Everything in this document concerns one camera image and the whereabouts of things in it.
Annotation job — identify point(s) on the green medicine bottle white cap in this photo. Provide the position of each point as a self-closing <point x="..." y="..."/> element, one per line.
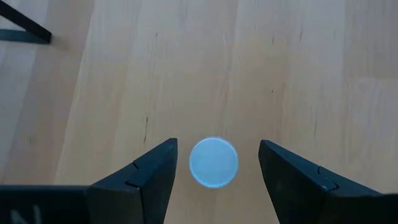
<point x="214" y="162"/>

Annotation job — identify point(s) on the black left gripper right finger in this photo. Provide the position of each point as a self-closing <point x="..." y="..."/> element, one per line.
<point x="311" y="196"/>

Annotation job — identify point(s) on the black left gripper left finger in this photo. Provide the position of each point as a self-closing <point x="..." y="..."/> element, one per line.
<point x="140" y="193"/>

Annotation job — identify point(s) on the wooden shelf with black legs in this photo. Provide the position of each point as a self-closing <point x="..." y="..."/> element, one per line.
<point x="31" y="26"/>

